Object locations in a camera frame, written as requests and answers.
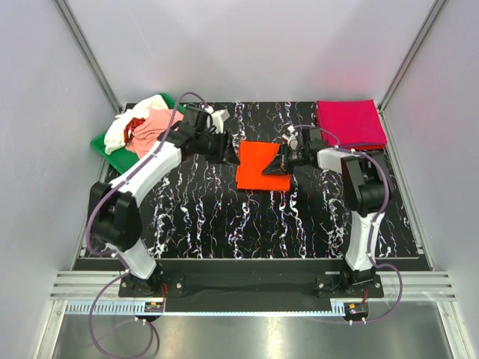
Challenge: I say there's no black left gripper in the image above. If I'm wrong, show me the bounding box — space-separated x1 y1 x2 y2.
196 129 241 166

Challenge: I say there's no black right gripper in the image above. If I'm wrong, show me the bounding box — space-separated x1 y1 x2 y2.
262 143 309 177

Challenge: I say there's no orange t-shirt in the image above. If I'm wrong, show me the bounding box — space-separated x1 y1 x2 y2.
236 141 290 191

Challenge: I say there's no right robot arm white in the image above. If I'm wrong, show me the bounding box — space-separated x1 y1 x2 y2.
262 125 394 297

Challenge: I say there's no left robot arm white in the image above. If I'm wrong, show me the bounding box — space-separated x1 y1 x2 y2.
85 107 240 296

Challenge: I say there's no pink t-shirt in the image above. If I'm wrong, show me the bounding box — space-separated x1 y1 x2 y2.
126 109 173 159

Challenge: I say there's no folded magenta t-shirt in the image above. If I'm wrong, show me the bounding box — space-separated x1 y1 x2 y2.
317 99 388 150

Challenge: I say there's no folded blue t-shirt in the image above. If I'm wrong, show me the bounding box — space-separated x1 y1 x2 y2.
323 141 386 150

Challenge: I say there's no folded red t-shirt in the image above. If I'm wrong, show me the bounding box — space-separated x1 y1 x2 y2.
316 111 388 153

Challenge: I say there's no red black patterned t-shirt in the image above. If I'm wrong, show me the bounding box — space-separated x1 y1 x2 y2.
123 117 146 144

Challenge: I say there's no green plastic tray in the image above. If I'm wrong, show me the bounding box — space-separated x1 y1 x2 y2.
90 93 175 174

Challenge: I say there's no white t-shirt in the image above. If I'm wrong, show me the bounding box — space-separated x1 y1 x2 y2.
103 94 168 156

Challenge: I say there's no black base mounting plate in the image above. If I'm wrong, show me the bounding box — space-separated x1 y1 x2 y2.
73 257 431 313

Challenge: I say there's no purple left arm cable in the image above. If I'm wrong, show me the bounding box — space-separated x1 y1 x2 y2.
85 91 210 355

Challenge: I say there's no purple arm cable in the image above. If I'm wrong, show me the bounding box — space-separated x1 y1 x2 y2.
85 91 210 355
290 125 404 322

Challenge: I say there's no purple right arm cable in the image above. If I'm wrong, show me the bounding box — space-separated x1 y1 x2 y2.
290 125 404 322

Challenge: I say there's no aluminium front rail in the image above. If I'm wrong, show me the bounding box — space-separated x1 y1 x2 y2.
50 271 456 317

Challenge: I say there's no aluminium corner post left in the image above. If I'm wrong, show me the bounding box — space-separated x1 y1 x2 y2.
53 0 123 114

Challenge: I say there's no aluminium corner post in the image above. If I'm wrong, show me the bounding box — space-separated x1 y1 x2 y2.
377 0 450 113
53 0 123 114

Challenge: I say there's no aluminium corner post right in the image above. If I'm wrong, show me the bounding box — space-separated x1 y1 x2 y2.
377 0 450 113

